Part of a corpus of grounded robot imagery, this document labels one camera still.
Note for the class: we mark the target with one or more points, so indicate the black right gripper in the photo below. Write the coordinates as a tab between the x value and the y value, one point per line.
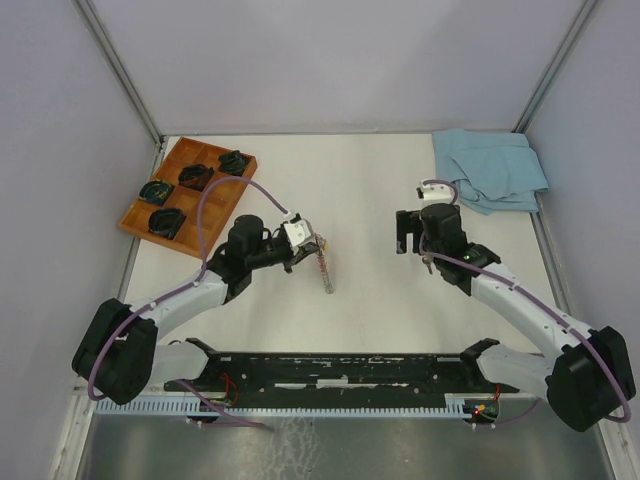
407	222

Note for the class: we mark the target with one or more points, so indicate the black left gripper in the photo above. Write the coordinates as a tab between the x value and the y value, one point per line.
303	252

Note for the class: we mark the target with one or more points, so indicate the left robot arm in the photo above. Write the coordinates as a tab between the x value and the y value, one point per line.
121	352

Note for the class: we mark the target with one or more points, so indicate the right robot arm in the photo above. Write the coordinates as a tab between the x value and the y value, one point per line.
583	374

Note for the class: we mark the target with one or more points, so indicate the dark rolled cloth far right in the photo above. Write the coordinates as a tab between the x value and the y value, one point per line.
233	163

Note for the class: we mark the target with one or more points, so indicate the light blue cloth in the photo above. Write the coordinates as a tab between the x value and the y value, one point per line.
492	171

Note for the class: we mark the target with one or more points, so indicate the dark rolled cloth centre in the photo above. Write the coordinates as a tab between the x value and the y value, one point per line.
195	176

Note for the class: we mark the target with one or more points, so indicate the dark rolled cloth front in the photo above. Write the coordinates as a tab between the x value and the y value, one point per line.
166	222

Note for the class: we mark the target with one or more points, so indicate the wooden compartment tray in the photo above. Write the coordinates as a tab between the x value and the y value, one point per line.
207	211

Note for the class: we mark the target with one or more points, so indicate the dark rolled cloth yellow pattern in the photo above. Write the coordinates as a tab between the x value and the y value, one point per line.
155	192

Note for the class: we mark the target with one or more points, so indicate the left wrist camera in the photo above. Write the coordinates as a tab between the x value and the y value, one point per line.
298	231

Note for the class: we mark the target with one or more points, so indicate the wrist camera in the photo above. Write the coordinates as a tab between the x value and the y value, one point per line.
298	231
437	191

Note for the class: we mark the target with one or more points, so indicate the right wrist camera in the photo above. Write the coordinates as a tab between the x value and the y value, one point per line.
437	191

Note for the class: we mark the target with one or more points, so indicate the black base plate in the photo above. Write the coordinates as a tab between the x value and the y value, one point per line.
317	381

